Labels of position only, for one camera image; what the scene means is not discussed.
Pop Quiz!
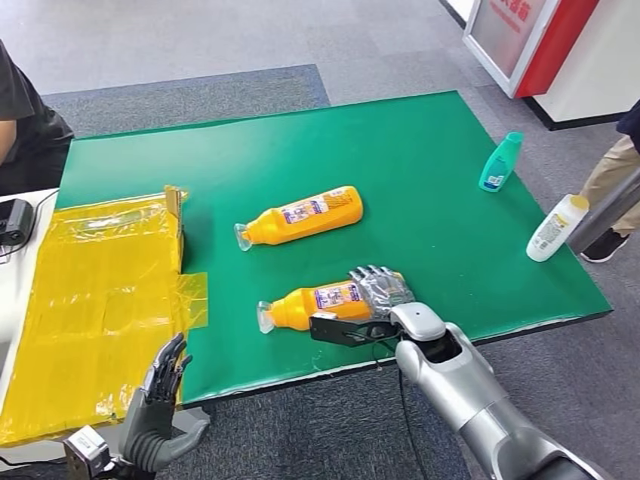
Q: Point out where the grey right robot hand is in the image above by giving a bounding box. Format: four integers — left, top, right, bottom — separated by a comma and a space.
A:
348, 264, 416, 322

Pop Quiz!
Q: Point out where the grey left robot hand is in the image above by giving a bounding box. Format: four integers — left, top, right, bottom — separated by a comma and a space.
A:
118, 333, 211, 458

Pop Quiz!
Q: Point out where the orange bottle with clear cap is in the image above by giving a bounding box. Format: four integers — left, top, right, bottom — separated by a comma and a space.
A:
233, 185, 365, 253
256, 270, 405, 335

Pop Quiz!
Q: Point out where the teal bottle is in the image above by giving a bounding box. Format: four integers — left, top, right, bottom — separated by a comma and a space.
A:
478, 131, 525, 194

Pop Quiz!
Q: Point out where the white bottle with yellow cap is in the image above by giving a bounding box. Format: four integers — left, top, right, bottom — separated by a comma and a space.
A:
525, 193, 590, 264

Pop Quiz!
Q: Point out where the white table foot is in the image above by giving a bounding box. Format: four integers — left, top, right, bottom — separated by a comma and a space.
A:
165, 405, 212, 439

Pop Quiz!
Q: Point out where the yellow film covered cardboard box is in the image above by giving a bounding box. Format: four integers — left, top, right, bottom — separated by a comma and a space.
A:
0, 185, 209, 448

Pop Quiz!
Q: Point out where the green table mat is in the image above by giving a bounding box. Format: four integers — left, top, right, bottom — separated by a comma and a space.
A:
54, 90, 614, 405

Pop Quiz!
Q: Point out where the white desk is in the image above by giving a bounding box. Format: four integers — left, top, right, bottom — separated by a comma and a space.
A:
0, 188, 60, 405

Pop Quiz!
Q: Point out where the black device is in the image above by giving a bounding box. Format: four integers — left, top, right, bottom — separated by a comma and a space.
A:
0, 198, 35, 248

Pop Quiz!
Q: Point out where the grey metal pole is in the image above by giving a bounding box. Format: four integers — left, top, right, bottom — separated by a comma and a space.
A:
567, 165, 640, 256

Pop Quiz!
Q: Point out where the seated person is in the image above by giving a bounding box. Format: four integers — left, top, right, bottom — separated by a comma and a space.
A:
0, 39, 75, 197

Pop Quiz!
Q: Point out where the standing person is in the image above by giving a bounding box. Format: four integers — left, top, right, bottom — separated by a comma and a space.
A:
580, 99, 640, 264

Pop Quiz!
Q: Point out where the red and white sign board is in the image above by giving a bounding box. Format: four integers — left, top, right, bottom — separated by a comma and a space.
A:
462, 0, 601, 101

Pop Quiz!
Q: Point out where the white counter with black base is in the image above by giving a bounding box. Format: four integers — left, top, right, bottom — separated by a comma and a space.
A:
522, 0, 640, 132

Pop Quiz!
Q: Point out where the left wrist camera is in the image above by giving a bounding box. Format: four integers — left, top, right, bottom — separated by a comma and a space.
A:
62, 425, 112, 480

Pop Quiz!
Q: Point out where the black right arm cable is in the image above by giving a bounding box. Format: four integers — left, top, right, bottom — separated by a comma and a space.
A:
372, 341, 431, 480

